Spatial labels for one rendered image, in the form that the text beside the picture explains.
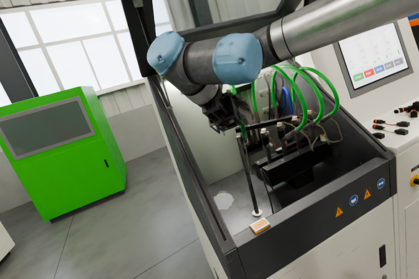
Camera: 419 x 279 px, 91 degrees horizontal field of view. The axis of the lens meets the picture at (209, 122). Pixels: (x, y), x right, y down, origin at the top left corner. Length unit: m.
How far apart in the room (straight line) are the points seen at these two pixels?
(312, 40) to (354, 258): 0.84
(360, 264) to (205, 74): 0.95
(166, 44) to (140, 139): 4.32
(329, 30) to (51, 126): 3.11
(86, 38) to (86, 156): 2.31
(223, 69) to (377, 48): 1.14
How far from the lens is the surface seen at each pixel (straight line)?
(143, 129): 4.61
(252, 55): 0.32
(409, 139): 1.06
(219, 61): 0.31
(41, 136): 3.28
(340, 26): 0.39
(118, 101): 4.53
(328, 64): 1.13
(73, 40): 4.64
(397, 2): 0.39
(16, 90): 4.33
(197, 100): 0.44
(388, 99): 1.38
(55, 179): 3.41
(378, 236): 1.10
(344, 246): 0.96
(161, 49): 0.37
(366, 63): 1.29
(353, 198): 0.88
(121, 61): 4.61
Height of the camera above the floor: 1.43
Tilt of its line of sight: 15 degrees down
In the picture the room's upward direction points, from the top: 16 degrees counter-clockwise
